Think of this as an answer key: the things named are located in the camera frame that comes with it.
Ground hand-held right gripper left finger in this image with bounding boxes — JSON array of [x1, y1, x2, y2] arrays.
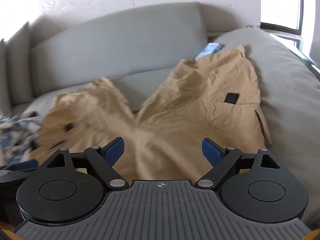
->
[[39, 137, 129, 189]]

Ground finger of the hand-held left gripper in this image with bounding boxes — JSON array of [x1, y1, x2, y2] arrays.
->
[[4, 159, 40, 172]]

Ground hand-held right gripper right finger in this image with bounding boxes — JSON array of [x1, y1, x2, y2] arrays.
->
[[194, 137, 282, 190]]

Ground khaki cargo pants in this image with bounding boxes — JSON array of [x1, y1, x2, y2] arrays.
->
[[30, 44, 273, 180]]

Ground white blue patterned garment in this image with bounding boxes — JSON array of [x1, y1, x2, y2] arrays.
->
[[0, 111, 43, 167]]

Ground blue white tissue packet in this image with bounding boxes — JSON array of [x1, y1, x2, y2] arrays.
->
[[195, 42, 225, 60]]

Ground grey sofa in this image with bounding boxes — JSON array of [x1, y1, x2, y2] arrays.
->
[[0, 1, 320, 175]]

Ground window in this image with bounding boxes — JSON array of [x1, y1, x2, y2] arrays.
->
[[259, 0, 320, 64]]

